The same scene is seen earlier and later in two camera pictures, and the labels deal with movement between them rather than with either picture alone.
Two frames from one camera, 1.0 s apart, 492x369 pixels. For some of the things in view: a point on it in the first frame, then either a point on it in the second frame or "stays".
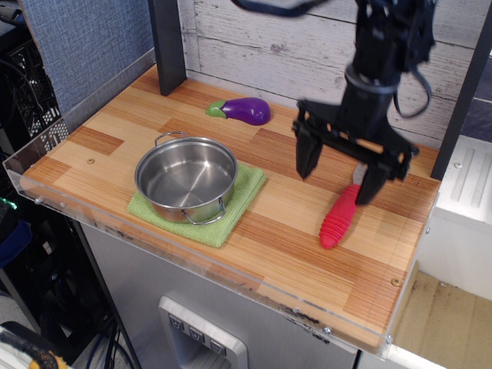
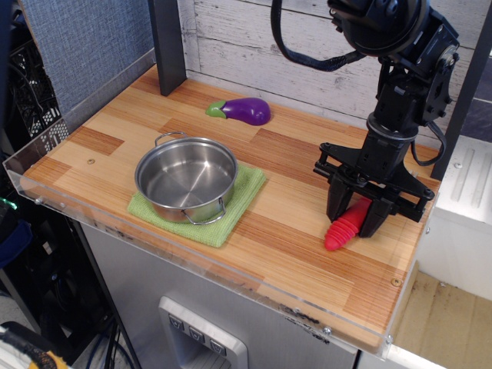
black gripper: (360, 124) to (379, 167)
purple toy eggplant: (249, 110) stays
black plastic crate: (36, 98) stays
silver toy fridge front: (174, 316) stays
